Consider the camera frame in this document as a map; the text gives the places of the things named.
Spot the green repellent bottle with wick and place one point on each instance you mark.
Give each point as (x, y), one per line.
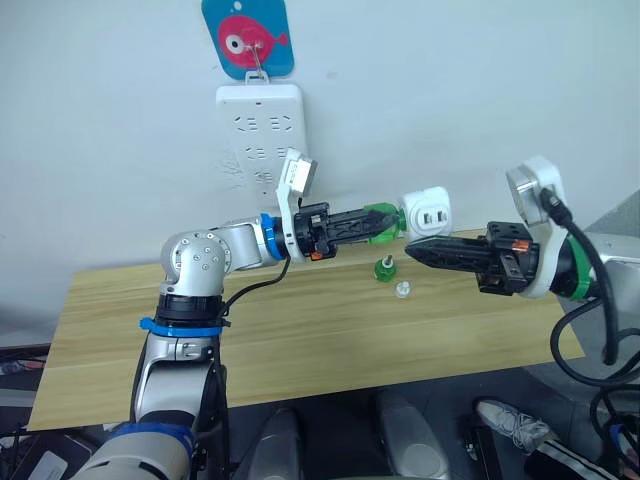
(385, 271)

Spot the black striped trouser leg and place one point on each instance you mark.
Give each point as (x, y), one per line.
(565, 462)

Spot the grey white sneaker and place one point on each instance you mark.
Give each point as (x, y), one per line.
(515, 425)

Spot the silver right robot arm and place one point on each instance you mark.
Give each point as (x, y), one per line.
(575, 272)

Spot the white grey floor box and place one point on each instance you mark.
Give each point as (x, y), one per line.
(49, 466)

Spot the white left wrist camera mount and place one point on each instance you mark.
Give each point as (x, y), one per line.
(295, 172)

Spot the dark rounded robot leg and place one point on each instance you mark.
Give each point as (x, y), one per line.
(410, 440)
(277, 445)

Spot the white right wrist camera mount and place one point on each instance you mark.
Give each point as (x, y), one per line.
(530, 197)

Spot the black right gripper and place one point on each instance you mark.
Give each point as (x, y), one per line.
(512, 265)

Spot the blue fish wall hook plate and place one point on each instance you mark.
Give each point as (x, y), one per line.
(225, 25)

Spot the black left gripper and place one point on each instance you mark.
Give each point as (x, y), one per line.
(312, 232)

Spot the clear plastic bottle cap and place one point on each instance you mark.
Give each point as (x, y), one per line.
(402, 291)

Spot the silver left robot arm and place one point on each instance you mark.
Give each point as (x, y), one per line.
(200, 260)

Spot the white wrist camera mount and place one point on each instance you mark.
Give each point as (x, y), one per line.
(295, 172)
(530, 197)

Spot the white mosquito repellent heater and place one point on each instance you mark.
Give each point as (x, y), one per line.
(425, 210)

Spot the white power strip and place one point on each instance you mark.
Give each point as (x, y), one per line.
(260, 125)

